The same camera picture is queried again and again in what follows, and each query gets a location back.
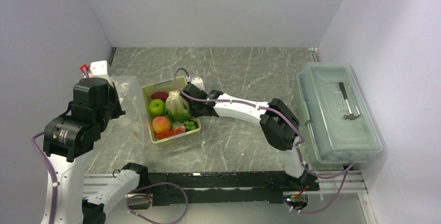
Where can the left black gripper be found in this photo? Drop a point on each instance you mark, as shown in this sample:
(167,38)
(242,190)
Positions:
(117,110)

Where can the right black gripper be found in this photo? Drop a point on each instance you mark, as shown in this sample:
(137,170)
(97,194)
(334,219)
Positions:
(194,113)

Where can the green perforated plastic basket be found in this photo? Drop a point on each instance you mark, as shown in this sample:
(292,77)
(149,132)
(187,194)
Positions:
(166,86)

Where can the clear polka dot zip bag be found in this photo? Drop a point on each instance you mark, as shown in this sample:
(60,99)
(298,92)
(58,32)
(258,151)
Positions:
(132,102)

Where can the green apple toy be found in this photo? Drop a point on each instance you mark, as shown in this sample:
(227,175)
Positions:
(157,108)

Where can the orange peach toy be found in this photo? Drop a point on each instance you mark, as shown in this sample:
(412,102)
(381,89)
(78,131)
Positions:
(161,124)

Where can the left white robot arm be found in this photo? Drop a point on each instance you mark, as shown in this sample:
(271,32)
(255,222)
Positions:
(68,141)

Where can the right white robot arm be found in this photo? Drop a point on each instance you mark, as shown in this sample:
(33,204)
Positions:
(278,124)

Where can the green grapes toy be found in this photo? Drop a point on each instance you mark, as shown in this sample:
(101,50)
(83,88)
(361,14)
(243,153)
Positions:
(190,125)

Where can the green cabbage toy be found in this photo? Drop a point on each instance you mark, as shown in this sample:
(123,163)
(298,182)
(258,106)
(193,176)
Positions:
(177,107)

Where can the dark red sweet potato toy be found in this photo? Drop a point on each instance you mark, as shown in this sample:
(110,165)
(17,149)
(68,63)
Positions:
(162,95)

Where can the clear plastic storage box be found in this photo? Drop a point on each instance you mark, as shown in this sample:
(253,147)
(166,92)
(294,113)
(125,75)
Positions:
(329,139)

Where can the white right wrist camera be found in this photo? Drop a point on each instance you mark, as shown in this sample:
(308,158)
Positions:
(198,82)

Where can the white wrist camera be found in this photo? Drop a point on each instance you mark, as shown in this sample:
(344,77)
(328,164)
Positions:
(95,69)
(198,82)

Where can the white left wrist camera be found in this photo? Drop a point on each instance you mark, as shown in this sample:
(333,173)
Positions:
(95,69)

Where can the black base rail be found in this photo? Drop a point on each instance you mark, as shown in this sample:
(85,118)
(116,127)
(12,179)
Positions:
(222,187)

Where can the black handled hammer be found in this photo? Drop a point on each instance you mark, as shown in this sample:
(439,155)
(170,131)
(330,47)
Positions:
(350,116)

